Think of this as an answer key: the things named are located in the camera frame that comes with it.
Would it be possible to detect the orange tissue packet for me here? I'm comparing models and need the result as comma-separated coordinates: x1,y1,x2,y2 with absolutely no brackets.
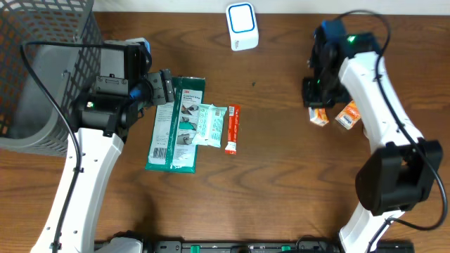
308,107,329,127

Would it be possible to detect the orange snack packet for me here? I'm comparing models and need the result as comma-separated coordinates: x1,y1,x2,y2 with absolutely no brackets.
335,100,361,130

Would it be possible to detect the mint green wipes pack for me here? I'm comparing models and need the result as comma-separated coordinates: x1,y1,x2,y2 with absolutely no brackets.
192,104,227,148

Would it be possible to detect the white green package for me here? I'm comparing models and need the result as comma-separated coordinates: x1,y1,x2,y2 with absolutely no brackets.
145,77,206,174

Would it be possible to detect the red stick packet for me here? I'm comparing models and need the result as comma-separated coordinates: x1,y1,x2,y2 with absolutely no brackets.
225,104,240,155

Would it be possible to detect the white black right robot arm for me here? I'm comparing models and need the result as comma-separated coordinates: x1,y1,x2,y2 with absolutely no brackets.
302,28,449,252

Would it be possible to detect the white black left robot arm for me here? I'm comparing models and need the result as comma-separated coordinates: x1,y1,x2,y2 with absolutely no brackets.
31,126,126,252

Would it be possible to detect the white black barcode scanner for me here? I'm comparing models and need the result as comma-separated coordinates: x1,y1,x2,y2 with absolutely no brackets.
226,2,259,51

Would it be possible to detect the grey plastic mesh basket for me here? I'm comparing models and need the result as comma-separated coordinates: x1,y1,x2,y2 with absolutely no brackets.
1,0,102,156

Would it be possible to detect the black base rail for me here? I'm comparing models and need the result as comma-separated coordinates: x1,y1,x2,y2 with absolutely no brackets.
94,238,343,253

